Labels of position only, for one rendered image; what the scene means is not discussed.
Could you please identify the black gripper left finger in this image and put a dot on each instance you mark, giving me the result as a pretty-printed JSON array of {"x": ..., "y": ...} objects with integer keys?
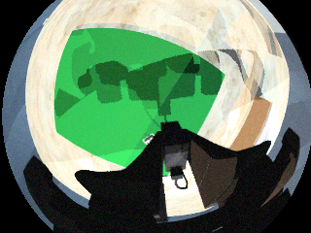
[{"x": 142, "y": 180}]

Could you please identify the green board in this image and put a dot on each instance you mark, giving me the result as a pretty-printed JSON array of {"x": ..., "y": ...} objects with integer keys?
[{"x": 115, "y": 87}]

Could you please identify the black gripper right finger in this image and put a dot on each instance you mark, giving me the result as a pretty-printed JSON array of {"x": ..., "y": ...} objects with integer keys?
[{"x": 216, "y": 168}]

